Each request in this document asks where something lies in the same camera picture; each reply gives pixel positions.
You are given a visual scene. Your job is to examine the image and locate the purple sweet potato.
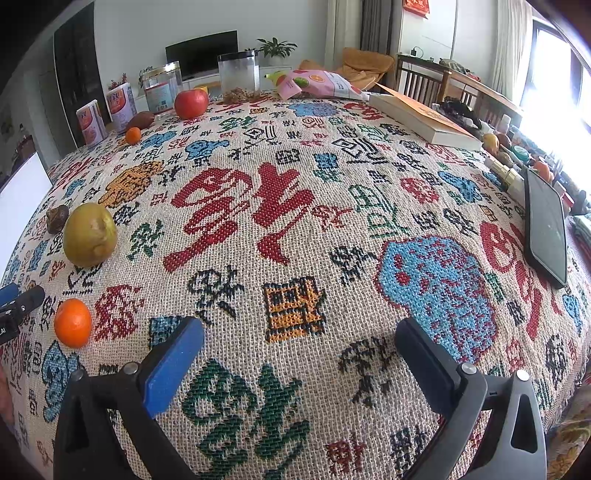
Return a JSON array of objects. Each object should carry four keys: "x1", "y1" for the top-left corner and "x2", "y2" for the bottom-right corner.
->
[{"x1": 126, "y1": 111, "x2": 155, "y2": 130}]

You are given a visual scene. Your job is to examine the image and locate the red apple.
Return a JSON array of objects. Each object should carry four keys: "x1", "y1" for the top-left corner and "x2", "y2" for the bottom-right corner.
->
[{"x1": 174, "y1": 89, "x2": 209, "y2": 120}]

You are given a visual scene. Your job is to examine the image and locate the white cardboard box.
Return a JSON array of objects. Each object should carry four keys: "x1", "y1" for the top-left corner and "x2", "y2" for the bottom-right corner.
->
[{"x1": 0, "y1": 152, "x2": 52, "y2": 273}]

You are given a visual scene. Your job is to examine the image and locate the green yellow pear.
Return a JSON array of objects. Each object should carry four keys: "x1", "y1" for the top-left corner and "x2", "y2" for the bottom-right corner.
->
[{"x1": 63, "y1": 202, "x2": 117, "y2": 268}]

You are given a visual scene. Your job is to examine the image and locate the purple porridge can left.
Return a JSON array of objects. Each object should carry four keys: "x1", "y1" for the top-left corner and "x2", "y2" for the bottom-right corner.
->
[{"x1": 76, "y1": 99, "x2": 107, "y2": 146}]

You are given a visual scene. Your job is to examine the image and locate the black tablet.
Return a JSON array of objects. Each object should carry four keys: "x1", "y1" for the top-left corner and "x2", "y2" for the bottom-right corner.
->
[{"x1": 524, "y1": 168, "x2": 567, "y2": 289}]

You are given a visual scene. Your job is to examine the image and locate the red flower vase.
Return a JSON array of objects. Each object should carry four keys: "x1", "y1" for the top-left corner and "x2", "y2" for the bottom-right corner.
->
[{"x1": 107, "y1": 73, "x2": 127, "y2": 90}]

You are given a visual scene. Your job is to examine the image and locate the glass jar gold lid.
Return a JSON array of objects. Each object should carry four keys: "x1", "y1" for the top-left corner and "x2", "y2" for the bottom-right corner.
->
[{"x1": 140, "y1": 61, "x2": 182, "y2": 114}]

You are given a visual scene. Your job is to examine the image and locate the patterned woven tablecloth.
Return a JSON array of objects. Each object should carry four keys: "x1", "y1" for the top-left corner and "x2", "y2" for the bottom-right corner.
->
[{"x1": 1, "y1": 99, "x2": 590, "y2": 479}]

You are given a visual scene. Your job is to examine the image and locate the black flat television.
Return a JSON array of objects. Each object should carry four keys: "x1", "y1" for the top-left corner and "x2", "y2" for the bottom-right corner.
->
[{"x1": 165, "y1": 30, "x2": 238, "y2": 80}]

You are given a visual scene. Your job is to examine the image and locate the pile of dried nuts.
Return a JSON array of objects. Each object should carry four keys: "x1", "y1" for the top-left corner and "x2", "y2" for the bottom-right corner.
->
[{"x1": 222, "y1": 87, "x2": 277, "y2": 104}]

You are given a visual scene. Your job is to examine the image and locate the clear container black lid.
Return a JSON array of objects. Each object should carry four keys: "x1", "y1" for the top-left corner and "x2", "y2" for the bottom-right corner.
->
[{"x1": 217, "y1": 49, "x2": 259, "y2": 94}]

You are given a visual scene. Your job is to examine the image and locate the thick paperback book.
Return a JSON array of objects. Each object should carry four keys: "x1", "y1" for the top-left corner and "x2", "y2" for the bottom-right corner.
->
[{"x1": 369, "y1": 87, "x2": 482, "y2": 151}]

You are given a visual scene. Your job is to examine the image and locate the green potted plant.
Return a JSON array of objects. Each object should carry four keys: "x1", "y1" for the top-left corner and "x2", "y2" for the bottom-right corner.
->
[{"x1": 256, "y1": 37, "x2": 298, "y2": 59}]

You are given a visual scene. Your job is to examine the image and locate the wooden dining chair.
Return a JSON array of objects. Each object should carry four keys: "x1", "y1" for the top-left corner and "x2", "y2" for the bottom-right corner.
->
[{"x1": 394, "y1": 54, "x2": 452, "y2": 106}]

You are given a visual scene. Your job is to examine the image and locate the pink snack bag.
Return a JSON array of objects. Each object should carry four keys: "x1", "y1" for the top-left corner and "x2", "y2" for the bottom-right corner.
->
[{"x1": 264, "y1": 70, "x2": 370, "y2": 101}]

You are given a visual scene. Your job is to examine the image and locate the orange lounge chair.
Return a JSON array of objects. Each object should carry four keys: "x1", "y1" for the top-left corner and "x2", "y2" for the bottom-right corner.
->
[{"x1": 298, "y1": 47, "x2": 394, "y2": 91}]

